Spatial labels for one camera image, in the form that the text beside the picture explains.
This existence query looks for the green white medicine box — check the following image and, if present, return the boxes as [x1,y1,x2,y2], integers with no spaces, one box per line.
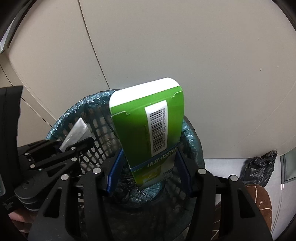
[109,77,184,189]

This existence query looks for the person's left hand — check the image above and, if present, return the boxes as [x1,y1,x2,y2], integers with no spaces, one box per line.
[9,209,37,237]

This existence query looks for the small white sachet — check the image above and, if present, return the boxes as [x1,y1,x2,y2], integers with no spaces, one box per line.
[60,118,93,153]

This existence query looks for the black plastic bag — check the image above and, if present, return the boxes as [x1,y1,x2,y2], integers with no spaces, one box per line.
[239,151,278,187]

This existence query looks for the black mesh trash bin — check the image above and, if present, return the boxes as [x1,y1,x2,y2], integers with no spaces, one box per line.
[48,91,196,240]

